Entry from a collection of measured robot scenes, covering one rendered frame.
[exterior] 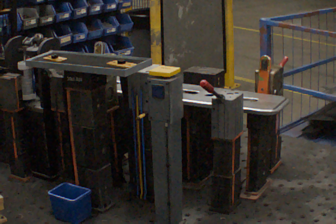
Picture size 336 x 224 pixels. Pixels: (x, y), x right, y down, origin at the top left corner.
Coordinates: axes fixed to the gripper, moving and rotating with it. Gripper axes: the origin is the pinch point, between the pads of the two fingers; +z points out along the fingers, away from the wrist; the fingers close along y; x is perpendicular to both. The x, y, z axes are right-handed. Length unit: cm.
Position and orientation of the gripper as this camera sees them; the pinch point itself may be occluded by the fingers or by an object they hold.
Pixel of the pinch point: (1, 4)
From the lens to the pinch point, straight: 246.1
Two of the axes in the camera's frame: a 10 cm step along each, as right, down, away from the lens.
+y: 4.9, -2.6, 8.3
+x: -8.7, -1.1, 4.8
